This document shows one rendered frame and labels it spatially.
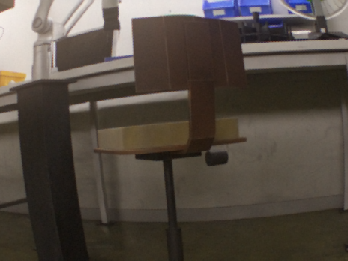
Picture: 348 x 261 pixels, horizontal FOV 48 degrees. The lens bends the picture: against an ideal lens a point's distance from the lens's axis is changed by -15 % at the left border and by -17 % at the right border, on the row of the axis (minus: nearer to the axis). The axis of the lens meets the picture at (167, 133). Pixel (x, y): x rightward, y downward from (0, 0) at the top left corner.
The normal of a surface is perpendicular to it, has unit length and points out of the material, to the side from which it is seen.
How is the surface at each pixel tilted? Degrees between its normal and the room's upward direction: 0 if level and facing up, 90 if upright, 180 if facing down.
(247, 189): 90
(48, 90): 90
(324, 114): 90
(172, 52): 90
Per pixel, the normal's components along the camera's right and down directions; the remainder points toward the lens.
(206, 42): 0.39, 0.03
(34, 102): -0.49, 0.05
